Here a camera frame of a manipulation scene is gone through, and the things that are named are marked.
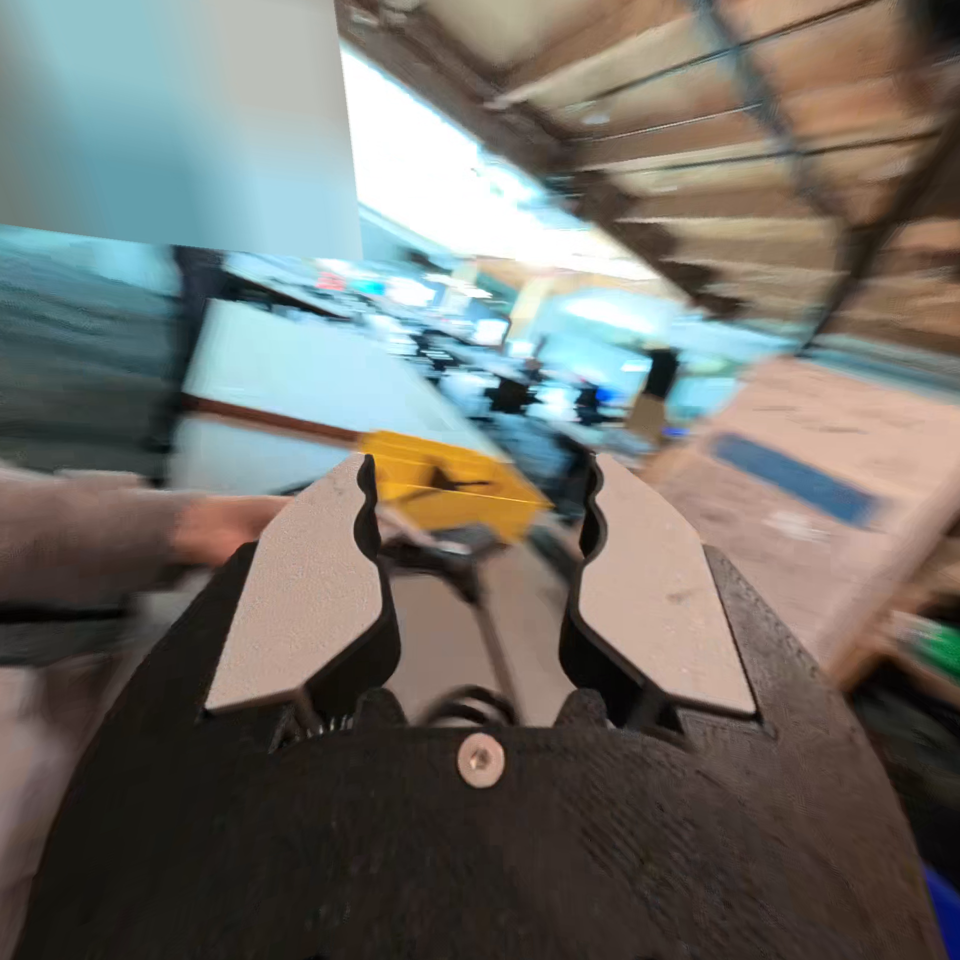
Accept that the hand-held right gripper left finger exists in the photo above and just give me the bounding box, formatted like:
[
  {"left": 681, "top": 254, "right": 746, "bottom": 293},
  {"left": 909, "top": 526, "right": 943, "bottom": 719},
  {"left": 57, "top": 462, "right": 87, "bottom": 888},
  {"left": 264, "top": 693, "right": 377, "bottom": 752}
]
[{"left": 204, "top": 452, "right": 404, "bottom": 715}]

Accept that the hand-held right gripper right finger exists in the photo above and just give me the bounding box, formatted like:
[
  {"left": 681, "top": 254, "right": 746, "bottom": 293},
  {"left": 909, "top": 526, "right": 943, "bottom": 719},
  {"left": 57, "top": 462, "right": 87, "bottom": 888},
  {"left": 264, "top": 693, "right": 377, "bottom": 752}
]
[{"left": 557, "top": 452, "right": 759, "bottom": 730}]

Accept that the person's left forearm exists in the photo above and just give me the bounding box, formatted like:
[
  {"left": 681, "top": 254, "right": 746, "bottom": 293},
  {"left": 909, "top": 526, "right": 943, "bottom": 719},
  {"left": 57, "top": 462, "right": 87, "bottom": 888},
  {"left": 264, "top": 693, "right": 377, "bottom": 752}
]
[{"left": 0, "top": 465, "right": 192, "bottom": 610}]

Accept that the person's left hand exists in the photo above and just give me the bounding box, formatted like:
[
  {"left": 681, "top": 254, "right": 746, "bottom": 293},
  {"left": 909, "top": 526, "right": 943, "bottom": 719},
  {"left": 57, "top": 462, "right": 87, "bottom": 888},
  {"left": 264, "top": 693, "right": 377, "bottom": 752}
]
[{"left": 172, "top": 495, "right": 294, "bottom": 569}]

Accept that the yellow plastic bin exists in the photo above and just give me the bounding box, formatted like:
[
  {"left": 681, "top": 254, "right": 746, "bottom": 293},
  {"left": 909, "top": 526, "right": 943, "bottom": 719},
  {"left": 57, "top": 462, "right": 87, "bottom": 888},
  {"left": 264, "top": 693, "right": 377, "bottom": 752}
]
[{"left": 358, "top": 429, "right": 554, "bottom": 546}]

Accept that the person's grey hoodie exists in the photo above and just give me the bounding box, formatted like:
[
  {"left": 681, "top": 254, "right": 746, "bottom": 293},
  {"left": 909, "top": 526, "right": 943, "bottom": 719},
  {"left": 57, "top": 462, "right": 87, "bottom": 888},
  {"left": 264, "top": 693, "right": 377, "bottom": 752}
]
[{"left": 0, "top": 660, "right": 155, "bottom": 960}]

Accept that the blue plastic bin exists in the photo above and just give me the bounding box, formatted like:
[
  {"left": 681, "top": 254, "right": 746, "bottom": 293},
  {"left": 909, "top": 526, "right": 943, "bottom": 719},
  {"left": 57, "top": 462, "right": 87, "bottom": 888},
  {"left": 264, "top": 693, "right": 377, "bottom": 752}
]
[{"left": 921, "top": 862, "right": 960, "bottom": 960}]

